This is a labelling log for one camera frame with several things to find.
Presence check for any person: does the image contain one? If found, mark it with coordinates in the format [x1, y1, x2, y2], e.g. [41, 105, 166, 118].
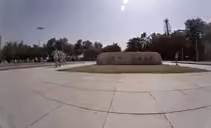
[173, 51, 180, 66]
[51, 49, 67, 68]

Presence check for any tall tower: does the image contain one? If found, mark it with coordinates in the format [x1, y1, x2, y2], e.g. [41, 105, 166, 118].
[163, 18, 171, 37]

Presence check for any grass bed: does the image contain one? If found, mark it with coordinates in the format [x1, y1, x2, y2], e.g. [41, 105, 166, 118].
[59, 63, 209, 75]

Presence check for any row of trees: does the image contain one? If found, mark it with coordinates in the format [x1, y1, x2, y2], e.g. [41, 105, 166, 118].
[0, 13, 211, 63]

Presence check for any grey paved plaza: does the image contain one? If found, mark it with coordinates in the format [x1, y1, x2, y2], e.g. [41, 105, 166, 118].
[0, 60, 211, 128]

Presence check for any large engraved stone monument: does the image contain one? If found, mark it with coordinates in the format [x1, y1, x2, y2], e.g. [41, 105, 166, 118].
[96, 51, 163, 66]

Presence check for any street lamp pole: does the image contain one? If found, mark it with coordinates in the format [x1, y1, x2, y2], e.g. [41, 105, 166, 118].
[36, 26, 46, 48]

